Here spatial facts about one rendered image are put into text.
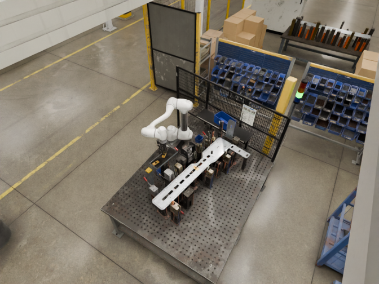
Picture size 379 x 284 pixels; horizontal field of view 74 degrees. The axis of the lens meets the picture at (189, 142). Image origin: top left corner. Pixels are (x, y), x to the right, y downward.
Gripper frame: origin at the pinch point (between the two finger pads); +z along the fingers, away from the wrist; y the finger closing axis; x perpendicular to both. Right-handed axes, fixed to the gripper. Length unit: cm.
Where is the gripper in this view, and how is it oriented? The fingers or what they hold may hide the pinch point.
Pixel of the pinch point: (163, 152)
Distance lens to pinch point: 306.1
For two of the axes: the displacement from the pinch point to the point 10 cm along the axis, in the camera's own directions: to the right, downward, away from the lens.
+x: 2.6, -7.0, 6.6
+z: -0.2, 6.8, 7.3
